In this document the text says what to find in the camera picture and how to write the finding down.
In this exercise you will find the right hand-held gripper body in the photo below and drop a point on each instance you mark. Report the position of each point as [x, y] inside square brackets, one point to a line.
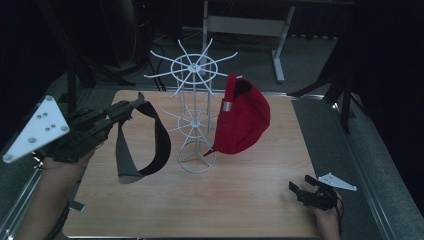
[325, 198]

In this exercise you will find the grey sun visor cap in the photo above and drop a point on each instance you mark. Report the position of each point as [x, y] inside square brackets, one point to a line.
[163, 146]

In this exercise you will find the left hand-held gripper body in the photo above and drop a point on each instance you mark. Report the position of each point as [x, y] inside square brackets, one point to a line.
[40, 128]

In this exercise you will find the person's left hand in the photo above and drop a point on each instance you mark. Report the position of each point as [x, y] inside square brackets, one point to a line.
[66, 166]

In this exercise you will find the metal frame rail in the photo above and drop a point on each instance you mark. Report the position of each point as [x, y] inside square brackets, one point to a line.
[20, 196]
[363, 173]

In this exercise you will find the person's right hand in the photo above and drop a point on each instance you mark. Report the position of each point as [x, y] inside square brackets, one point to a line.
[328, 223]

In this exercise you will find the black tripod stand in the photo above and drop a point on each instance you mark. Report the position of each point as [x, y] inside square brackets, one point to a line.
[345, 100]
[70, 86]

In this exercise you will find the white desk frame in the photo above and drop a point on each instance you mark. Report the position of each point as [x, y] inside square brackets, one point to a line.
[246, 25]

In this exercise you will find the red baseball cap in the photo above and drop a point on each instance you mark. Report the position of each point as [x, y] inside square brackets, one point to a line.
[243, 123]

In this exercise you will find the grey flat strip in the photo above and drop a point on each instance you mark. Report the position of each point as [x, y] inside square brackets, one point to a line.
[77, 206]

